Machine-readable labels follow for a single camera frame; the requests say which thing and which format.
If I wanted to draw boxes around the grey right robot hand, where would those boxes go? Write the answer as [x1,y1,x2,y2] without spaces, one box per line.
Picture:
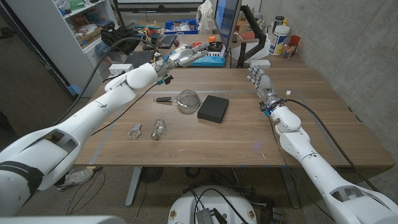
[247,65,281,109]

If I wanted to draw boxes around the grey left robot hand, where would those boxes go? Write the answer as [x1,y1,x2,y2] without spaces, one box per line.
[158,42,211,75]

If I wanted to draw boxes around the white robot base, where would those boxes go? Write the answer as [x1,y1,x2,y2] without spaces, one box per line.
[167,185,258,224]

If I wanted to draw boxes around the black photo album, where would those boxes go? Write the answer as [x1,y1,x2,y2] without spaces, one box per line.
[197,95,230,124]

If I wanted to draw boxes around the white box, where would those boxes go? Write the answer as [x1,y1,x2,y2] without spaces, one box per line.
[249,58,271,69]

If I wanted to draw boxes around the black computer keyboard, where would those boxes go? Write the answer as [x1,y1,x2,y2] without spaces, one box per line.
[157,33,177,50]

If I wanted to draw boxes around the blue toy piano keyboard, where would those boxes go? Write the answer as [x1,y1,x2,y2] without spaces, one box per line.
[186,50,226,68]

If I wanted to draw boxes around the black bowl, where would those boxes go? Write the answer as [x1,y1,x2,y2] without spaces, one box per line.
[205,41,224,52]

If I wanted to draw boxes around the blue plastic bin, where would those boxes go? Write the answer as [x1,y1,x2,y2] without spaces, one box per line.
[164,19,199,35]

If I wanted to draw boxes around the colourful toy vehicle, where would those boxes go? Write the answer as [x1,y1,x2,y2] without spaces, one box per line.
[136,21,164,45]

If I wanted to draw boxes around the black laptop keyboard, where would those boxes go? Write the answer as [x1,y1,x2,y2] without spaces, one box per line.
[124,50,155,70]

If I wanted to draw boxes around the white plastic bag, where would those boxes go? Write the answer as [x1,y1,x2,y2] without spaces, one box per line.
[196,0,217,34]

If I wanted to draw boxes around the white wipes canister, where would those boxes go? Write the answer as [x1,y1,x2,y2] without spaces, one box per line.
[269,25,290,57]

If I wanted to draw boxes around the computer monitor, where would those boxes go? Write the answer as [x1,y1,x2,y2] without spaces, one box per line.
[214,0,243,50]

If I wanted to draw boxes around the small cardboard box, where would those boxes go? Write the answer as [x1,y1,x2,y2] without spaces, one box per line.
[236,20,249,34]

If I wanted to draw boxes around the white power strip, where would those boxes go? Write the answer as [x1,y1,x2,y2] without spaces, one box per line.
[108,63,134,76]

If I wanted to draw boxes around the bottle with black lid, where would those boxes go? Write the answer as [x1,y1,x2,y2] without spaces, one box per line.
[272,16,285,32]

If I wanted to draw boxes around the black bag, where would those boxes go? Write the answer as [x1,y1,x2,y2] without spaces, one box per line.
[101,27,142,55]

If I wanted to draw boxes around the clear glass jar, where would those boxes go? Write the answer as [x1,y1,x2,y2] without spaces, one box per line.
[150,119,167,141]

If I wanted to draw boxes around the blue cloth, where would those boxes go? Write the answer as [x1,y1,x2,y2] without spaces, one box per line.
[94,40,113,60]

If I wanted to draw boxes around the silver metal clip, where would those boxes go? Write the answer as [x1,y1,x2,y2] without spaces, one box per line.
[127,123,143,140]

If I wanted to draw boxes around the cardboard box on shelf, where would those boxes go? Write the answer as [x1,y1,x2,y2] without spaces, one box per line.
[76,26,103,47]

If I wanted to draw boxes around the grey table leg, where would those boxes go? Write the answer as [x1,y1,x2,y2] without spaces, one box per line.
[279,167,302,209]
[124,167,142,207]

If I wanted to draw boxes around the black round fan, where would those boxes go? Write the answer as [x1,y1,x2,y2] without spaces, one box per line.
[140,167,164,184]

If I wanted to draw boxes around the white shelf unit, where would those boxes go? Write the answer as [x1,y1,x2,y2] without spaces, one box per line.
[6,0,121,97]

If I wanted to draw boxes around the grey sneaker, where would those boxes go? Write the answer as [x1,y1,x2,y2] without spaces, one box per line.
[55,167,95,191]

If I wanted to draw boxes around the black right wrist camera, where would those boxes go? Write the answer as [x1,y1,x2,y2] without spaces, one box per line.
[259,101,273,118]

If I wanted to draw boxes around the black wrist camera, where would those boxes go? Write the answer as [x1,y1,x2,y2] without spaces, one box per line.
[259,101,273,118]
[157,74,174,86]

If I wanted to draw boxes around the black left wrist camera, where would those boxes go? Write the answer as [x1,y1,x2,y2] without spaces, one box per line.
[157,74,174,86]

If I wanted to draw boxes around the metal mesh strainer black handle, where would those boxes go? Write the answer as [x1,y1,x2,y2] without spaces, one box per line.
[152,88,201,110]

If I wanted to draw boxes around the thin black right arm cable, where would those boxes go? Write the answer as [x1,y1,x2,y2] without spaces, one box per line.
[267,115,336,222]

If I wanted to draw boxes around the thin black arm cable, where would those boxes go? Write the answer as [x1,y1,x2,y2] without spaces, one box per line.
[90,82,160,137]
[267,115,336,222]

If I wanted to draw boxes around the black board frame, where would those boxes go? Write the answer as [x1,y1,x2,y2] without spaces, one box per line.
[112,0,206,27]

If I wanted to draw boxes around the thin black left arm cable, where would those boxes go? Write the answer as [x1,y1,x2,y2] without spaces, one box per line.
[90,82,160,137]

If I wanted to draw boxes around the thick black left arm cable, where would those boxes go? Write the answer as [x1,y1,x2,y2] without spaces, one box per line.
[52,37,160,126]

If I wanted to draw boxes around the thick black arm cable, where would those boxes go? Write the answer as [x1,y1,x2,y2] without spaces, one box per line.
[283,98,380,192]
[52,37,160,126]

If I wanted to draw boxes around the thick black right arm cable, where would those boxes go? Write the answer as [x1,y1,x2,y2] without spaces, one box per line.
[283,98,380,192]

